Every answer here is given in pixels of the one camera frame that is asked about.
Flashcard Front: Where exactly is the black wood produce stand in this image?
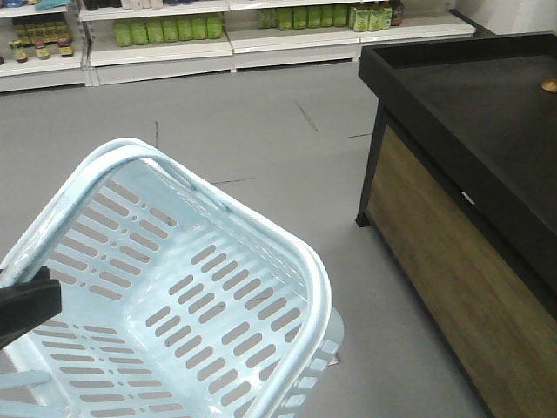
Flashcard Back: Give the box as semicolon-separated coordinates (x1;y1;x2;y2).
356;33;556;417

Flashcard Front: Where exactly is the light blue plastic basket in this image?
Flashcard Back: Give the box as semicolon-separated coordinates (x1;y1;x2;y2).
1;138;345;417

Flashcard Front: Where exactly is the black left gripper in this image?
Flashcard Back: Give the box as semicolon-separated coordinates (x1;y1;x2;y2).
1;266;62;349

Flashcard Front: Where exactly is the white store shelving unit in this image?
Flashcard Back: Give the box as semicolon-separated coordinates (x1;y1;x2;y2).
1;1;475;92

